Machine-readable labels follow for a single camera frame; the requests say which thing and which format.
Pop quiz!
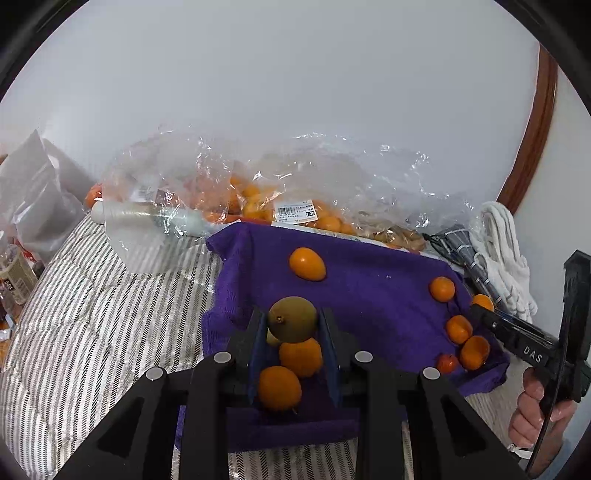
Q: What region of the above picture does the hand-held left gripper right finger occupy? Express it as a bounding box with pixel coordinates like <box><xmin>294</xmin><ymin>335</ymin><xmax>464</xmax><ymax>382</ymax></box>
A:
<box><xmin>320</xmin><ymin>307</ymin><xmax>527</xmax><ymax>480</ymax></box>

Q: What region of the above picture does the black cable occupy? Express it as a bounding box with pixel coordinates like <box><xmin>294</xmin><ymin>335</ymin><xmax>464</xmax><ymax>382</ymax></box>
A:
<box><xmin>525</xmin><ymin>360</ymin><xmax>563</xmax><ymax>478</ymax></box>

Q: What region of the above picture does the translucent white plastic bag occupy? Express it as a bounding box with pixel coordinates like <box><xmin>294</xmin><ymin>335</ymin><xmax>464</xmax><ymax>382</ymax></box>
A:
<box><xmin>0</xmin><ymin>129</ymin><xmax>88</xmax><ymax>261</ymax></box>

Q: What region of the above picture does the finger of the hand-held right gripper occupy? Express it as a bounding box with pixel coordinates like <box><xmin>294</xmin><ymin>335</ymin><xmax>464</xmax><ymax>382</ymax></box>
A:
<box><xmin>468</xmin><ymin>305</ymin><xmax>518</xmax><ymax>354</ymax></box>
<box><xmin>493</xmin><ymin>312</ymin><xmax>558</xmax><ymax>345</ymax></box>

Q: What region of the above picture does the person's right hand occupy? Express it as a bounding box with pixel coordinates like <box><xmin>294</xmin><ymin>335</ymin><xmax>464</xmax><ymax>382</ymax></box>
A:
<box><xmin>509</xmin><ymin>369</ymin><xmax>579</xmax><ymax>467</ymax></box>

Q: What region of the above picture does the bottle with beige label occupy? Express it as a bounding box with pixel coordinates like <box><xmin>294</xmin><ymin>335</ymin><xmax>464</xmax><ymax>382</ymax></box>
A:
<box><xmin>0</xmin><ymin>249</ymin><xmax>38</xmax><ymax>305</ymax></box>

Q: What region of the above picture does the striped white grey blanket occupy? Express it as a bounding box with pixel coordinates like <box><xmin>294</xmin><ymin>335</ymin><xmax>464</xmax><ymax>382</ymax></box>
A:
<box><xmin>0</xmin><ymin>215</ymin><xmax>532</xmax><ymax>480</ymax></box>

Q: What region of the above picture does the white knitted cloth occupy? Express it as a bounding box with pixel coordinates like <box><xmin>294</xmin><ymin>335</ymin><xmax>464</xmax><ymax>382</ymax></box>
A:
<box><xmin>470</xmin><ymin>200</ymin><xmax>539</xmax><ymax>322</ymax></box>

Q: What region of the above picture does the large yellow-green citrus fruit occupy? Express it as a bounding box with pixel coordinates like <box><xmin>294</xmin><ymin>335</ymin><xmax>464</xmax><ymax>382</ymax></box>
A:
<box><xmin>268</xmin><ymin>296</ymin><xmax>319</xmax><ymax>343</ymax></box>

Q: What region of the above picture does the grey plaid folded cloth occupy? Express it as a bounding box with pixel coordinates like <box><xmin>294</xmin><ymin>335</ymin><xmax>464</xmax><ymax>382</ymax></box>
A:
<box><xmin>422</xmin><ymin>224</ymin><xmax>497</xmax><ymax>308</ymax></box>

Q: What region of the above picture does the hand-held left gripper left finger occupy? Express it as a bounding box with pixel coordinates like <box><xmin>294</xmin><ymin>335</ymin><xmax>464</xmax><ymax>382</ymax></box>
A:
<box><xmin>53</xmin><ymin>306</ymin><xmax>269</xmax><ymax>480</ymax></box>

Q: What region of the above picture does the brown wooden door frame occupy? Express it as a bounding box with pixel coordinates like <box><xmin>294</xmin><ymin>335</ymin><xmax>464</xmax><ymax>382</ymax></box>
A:
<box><xmin>496</xmin><ymin>44</ymin><xmax>559</xmax><ymax>215</ymax></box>

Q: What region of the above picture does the pile of bagged small oranges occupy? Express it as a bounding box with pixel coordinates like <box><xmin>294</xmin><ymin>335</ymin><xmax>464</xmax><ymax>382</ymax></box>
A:
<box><xmin>185</xmin><ymin>173</ymin><xmax>358</xmax><ymax>236</ymax></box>

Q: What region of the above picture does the clear plastic bag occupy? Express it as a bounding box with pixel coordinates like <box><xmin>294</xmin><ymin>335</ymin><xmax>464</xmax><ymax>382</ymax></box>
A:
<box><xmin>102</xmin><ymin>122</ymin><xmax>476</xmax><ymax>278</ymax></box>

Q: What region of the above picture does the purple towel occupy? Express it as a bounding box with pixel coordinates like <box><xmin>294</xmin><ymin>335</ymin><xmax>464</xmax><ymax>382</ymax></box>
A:
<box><xmin>175</xmin><ymin>222</ymin><xmax>511</xmax><ymax>454</ymax></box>

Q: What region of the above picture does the pile of small brown fruits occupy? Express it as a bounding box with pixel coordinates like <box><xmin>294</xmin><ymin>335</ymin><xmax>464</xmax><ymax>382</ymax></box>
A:
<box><xmin>369</xmin><ymin>226</ymin><xmax>426</xmax><ymax>252</ymax></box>

